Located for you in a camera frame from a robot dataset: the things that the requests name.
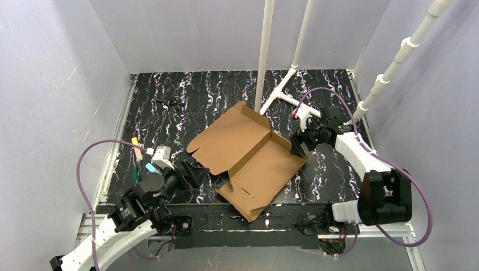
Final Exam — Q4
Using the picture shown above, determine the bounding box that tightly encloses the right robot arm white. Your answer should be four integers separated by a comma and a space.
290, 107, 412, 226

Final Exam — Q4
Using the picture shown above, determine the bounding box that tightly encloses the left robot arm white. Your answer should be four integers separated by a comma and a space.
50, 160, 210, 270

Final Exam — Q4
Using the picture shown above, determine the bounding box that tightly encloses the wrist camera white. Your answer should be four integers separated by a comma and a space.
291, 107, 312, 129
146, 146, 175, 169

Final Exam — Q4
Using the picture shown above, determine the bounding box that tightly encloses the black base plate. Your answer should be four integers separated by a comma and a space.
166, 203, 358, 249

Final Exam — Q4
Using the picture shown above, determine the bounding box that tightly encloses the white PVC pipe frame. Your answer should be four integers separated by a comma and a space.
254, 0, 454, 121

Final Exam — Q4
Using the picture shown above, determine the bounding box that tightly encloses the small black clip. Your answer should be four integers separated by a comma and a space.
153, 95, 185, 109

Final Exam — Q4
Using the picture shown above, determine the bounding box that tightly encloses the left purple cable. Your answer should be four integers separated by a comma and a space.
76, 139, 166, 271

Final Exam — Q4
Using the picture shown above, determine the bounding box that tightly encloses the brown cardboard box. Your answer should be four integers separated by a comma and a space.
187, 101, 307, 222

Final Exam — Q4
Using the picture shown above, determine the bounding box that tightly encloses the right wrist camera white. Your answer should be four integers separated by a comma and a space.
291, 107, 312, 129

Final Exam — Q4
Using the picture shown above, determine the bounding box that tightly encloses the yellow pink marker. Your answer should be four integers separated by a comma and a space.
131, 137, 143, 163

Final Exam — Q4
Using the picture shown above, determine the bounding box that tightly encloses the green handled tool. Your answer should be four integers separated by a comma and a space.
132, 157, 141, 185

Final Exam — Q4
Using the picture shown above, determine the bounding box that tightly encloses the light blue tube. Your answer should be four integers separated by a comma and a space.
145, 163, 158, 173

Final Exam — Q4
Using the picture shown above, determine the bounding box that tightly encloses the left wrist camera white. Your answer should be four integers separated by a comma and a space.
146, 146, 175, 169

